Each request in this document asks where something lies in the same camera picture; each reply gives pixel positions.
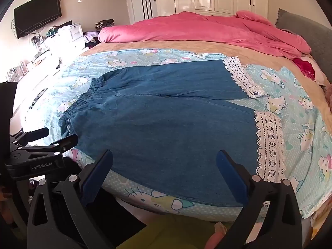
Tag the white desk with clutter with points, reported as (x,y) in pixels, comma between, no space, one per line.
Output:
(39,72)

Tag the red cloth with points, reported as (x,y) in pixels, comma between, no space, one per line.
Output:
(305,67)

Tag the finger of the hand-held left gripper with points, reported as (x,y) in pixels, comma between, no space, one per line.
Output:
(39,133)
(66,141)

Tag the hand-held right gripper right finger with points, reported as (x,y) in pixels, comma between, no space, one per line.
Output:
(229,172)

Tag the grey padded headboard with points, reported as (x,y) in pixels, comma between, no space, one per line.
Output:
(303,28)

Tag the purple cloth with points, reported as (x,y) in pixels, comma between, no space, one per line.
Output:
(90,36)

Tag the cartoon cat printed blanket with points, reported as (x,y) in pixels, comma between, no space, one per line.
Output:
(290,124)

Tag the beige bed sheet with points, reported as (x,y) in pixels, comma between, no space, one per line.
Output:
(197,47)

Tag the white door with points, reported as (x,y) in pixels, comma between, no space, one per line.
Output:
(134,7)

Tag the yellow-green cloth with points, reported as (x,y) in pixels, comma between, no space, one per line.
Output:
(166,233)

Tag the white storage box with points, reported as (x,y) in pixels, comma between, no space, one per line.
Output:
(72,31)

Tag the black remote control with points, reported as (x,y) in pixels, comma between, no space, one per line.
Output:
(38,98)

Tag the dark folded clothes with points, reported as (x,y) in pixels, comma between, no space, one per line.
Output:
(104,24)

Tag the blue denim pants lace trim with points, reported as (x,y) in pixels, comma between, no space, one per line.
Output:
(160,114)

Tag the pink duvet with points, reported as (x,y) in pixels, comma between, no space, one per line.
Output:
(207,28)

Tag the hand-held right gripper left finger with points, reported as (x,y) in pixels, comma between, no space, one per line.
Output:
(96,172)

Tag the black flat television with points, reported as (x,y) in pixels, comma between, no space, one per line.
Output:
(37,14)

